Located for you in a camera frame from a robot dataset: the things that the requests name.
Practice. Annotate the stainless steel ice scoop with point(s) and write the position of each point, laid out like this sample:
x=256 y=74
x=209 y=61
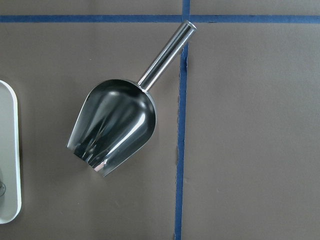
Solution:
x=118 y=116

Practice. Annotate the beige plastic tray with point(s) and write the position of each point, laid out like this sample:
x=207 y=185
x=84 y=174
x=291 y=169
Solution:
x=10 y=176

